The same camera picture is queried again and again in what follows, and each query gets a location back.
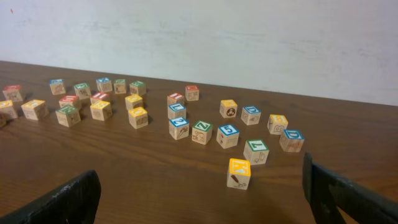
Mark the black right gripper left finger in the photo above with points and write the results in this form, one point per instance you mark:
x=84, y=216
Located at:
x=75, y=201

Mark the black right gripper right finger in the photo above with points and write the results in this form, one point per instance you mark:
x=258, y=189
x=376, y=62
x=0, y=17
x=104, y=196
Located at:
x=328, y=192

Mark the green R block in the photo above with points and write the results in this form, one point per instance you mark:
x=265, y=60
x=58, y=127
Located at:
x=68, y=116

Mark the yellow O block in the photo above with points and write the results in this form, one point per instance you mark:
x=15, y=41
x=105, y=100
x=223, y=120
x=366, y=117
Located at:
x=138, y=117

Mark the yellow C block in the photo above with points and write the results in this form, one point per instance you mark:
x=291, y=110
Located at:
x=133, y=101

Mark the blue D block lower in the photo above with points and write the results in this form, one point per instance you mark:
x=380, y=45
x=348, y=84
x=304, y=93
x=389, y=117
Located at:
x=291, y=140

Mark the blue d block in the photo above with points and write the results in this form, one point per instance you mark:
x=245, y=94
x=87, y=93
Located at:
x=291, y=140
x=251, y=115

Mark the green 7 block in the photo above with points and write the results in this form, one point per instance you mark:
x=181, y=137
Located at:
x=256, y=151

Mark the yellow 8 block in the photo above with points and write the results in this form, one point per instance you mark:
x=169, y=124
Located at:
x=277, y=123

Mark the yellow K block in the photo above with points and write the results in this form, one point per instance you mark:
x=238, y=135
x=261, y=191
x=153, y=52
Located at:
x=239, y=174

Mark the yellow S block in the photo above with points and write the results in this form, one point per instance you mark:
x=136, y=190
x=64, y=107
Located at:
x=101, y=110

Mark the red A block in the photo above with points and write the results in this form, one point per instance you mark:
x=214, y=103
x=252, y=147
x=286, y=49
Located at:
x=35, y=109

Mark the red U block centre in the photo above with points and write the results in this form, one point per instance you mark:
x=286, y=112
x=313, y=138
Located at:
x=71, y=100

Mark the red I block left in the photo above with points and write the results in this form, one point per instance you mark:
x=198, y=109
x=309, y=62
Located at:
x=99, y=96

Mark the red i block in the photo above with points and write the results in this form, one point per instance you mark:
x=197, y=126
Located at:
x=175, y=98
x=99, y=96

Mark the blue D block upper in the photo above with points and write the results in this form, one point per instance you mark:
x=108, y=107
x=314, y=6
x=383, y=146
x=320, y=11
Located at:
x=251, y=115

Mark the green E block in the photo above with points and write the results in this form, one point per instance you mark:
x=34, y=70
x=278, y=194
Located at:
x=82, y=90

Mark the blue 5 block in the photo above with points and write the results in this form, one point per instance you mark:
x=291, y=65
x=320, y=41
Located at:
x=227, y=136

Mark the yellow block left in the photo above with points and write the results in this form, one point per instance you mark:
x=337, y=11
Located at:
x=8, y=110

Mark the blue P block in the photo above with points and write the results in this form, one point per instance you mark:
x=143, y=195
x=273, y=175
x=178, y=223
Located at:
x=57, y=86

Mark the blue X block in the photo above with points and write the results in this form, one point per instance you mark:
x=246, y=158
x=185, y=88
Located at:
x=104, y=85

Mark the green N block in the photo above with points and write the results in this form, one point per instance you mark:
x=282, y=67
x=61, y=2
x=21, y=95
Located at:
x=120, y=86

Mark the blue 2 block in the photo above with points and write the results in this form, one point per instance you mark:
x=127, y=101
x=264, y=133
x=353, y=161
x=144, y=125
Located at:
x=179, y=128

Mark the red E block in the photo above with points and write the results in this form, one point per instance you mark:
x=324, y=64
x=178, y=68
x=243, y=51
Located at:
x=13, y=93

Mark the yellow M block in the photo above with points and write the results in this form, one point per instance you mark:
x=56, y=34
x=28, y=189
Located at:
x=228, y=108

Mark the green B block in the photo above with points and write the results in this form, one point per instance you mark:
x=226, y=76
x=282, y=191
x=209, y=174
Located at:
x=138, y=87

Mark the blue L block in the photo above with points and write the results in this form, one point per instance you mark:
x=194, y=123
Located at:
x=176, y=110

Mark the green Z block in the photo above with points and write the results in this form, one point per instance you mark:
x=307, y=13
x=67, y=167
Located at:
x=202, y=132

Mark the red I block right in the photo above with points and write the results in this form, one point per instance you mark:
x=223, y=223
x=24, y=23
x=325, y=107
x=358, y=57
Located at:
x=175, y=98

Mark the red H block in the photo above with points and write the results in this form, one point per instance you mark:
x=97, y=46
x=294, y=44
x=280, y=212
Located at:
x=192, y=93

